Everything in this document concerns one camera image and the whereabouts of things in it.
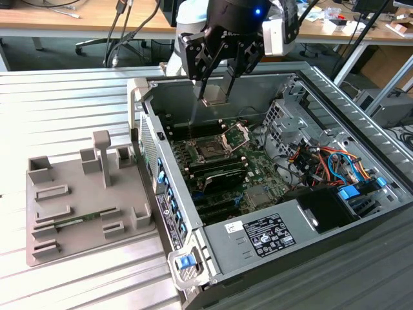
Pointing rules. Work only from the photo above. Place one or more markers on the blue case latch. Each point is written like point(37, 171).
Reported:
point(185, 261)

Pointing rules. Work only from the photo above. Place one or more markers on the green RAM stick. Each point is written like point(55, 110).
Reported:
point(74, 221)

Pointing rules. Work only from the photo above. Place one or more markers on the silver drive cage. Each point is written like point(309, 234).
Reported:
point(284, 122)

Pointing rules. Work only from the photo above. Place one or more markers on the silver green CPU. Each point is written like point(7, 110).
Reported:
point(214, 95)

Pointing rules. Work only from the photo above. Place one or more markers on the black expansion slot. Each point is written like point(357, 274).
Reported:
point(216, 206)

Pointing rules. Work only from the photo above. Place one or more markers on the green motherboard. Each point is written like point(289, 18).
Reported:
point(261, 174)

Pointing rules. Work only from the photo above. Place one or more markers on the black power supply label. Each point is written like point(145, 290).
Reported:
point(271, 235)

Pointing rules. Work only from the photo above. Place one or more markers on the CPU socket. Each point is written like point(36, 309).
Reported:
point(209, 150)

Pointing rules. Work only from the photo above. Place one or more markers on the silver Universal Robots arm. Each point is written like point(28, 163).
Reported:
point(175, 61)

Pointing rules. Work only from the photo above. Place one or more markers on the black slanted stand pole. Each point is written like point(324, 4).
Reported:
point(361, 35)

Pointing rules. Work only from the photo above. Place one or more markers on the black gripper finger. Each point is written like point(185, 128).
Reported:
point(193, 55)
point(251, 56)

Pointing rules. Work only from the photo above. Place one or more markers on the open grey PC case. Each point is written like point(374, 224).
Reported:
point(180, 93)

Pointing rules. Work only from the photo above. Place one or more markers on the blue disk carrier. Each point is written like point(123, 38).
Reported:
point(350, 193)

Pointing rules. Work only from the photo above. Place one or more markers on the brown cardboard box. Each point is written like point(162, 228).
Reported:
point(387, 64)

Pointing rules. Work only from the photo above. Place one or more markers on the black RAM stick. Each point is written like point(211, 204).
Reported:
point(219, 164)

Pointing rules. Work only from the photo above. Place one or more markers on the black plastic air duct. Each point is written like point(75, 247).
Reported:
point(322, 206)

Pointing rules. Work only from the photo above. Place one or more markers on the grey plastic parts rack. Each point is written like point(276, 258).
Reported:
point(90, 200)

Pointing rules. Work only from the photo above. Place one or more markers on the black RAM slot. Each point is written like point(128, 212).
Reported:
point(206, 126)

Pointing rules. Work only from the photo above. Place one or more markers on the grey desktop computer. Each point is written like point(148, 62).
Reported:
point(387, 109)

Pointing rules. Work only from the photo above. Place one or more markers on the grey power supply unit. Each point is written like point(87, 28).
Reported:
point(219, 245)

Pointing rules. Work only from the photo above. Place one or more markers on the office chair base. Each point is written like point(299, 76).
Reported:
point(96, 41)

